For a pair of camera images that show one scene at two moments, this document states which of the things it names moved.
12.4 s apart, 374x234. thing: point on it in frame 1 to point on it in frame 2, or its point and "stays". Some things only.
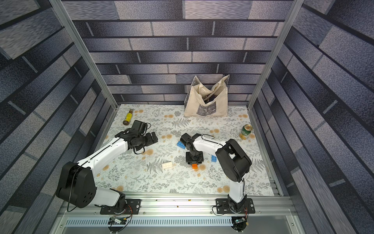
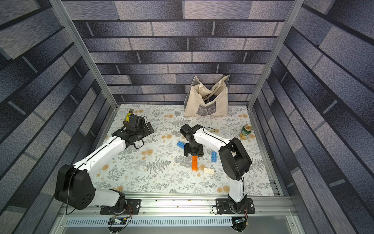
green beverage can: (246, 129) stays
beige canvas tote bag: (201, 101) stays
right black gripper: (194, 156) to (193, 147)
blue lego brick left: (180, 144) stays
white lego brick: (167, 165) to (209, 170)
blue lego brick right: (214, 158) stays
